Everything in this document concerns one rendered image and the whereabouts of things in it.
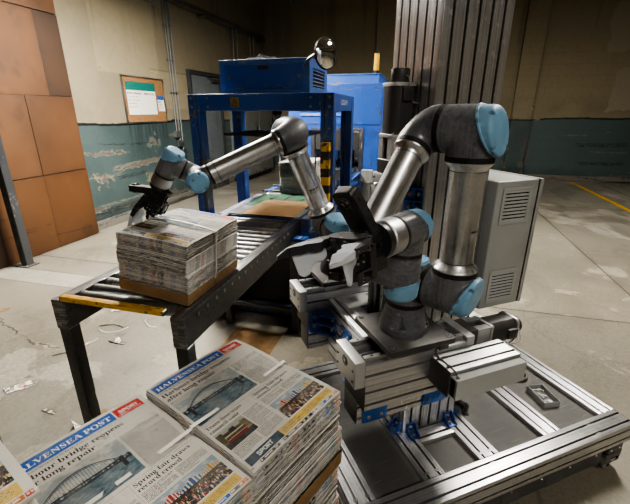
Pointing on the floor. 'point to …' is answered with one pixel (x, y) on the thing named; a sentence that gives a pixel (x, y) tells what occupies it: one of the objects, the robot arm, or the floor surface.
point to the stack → (202, 439)
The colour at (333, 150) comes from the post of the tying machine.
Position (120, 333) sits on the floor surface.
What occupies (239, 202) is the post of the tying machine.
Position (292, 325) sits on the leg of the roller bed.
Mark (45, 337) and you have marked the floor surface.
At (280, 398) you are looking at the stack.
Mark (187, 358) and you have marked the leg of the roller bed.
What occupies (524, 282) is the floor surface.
